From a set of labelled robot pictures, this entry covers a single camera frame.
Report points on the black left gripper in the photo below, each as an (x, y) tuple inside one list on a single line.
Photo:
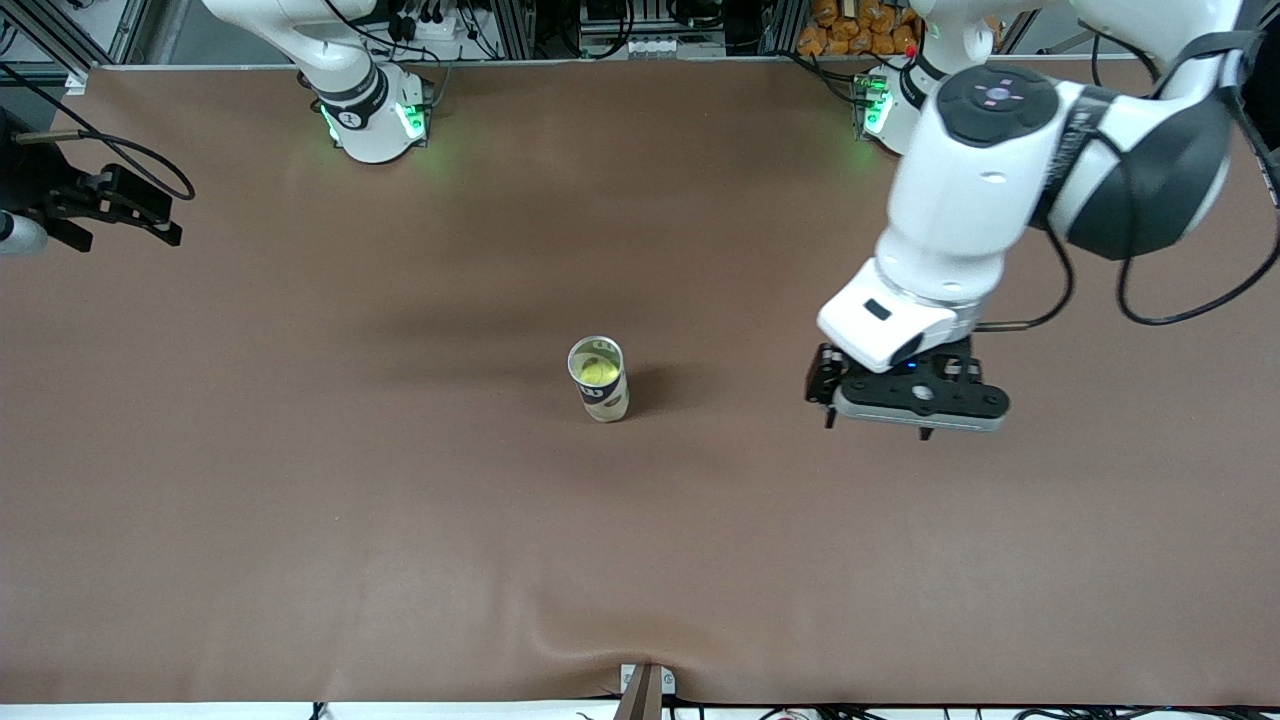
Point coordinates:
[(826, 374)]

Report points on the orange items crate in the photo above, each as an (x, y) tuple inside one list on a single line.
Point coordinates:
[(860, 30)]

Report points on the blue white tennis ball can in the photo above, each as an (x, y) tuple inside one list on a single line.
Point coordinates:
[(608, 402)]

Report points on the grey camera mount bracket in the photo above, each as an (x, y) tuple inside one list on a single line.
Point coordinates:
[(648, 695)]

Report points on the aluminium frame profile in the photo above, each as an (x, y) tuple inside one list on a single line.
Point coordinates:
[(45, 32)]

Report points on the yellow-green tennis ball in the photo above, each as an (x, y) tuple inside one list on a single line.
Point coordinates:
[(597, 373)]

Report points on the silver table corner bracket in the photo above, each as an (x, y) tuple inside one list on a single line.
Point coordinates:
[(76, 82)]

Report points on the aluminium frame post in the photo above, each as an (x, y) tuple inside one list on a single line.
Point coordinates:
[(515, 28), (782, 28)]

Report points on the white power strip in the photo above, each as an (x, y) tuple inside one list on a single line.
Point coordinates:
[(650, 46)]

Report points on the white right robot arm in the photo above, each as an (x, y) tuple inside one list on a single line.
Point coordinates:
[(370, 130)]

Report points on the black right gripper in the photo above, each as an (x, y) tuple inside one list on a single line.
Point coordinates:
[(25, 180)]

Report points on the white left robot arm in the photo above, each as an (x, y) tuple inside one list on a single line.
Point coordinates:
[(960, 200)]

